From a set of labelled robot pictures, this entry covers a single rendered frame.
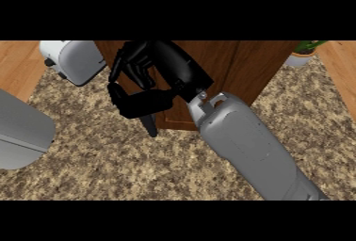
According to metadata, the white silver toaster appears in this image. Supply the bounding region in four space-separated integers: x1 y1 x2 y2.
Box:
37 40 107 88

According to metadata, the brown wooden cabinet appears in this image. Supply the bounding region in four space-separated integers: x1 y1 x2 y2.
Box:
93 40 301 132

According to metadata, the brown wooden cabinet door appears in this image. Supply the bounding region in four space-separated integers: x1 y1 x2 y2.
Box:
93 40 240 132

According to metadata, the green plant in white pot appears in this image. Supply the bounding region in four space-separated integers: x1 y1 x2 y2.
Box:
282 40 329 68

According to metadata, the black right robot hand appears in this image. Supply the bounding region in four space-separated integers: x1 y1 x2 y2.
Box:
106 40 215 120

